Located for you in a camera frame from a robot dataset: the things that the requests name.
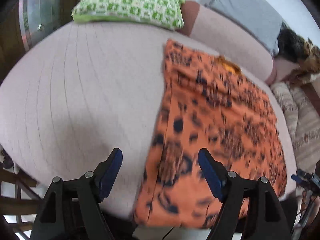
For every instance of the wooden bedside furniture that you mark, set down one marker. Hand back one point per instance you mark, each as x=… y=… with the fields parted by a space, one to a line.
x=24 y=23

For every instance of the pink bolster cushion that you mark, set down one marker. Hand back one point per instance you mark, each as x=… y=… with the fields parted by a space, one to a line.
x=228 y=39

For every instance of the pink quilted mattress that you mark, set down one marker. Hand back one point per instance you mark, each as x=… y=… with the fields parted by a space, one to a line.
x=89 y=88

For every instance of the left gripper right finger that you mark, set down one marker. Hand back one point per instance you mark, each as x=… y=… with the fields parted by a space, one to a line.
x=265 y=217

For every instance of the beige striped floral blanket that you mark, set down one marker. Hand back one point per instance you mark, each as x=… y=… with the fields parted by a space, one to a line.
x=300 y=106

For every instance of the green white patterned pillow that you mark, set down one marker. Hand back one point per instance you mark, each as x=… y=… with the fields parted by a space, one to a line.
x=162 y=13

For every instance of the black brown furry cloth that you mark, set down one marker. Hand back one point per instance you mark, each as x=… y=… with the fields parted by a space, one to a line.
x=303 y=52

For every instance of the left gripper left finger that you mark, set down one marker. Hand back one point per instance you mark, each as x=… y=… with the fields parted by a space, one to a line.
x=70 y=209

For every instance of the light blue grey pillow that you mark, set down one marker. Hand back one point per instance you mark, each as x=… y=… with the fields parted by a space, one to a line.
x=257 y=17

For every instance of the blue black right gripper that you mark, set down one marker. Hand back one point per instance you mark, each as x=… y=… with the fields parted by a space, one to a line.
x=309 y=181

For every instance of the orange black floral garment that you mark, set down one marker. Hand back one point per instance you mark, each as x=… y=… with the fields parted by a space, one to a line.
x=207 y=103

